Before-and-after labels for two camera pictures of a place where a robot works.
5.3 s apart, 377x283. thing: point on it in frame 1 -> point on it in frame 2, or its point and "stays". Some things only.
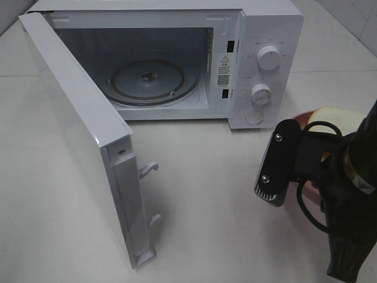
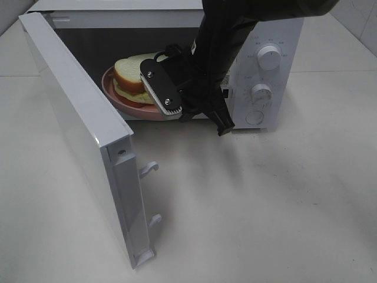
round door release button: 254,117 stays
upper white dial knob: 268,58 stays
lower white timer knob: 261,94 stays
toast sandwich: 348,120 -> 128,82
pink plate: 311,190 -> 149,112
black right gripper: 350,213 -> 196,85
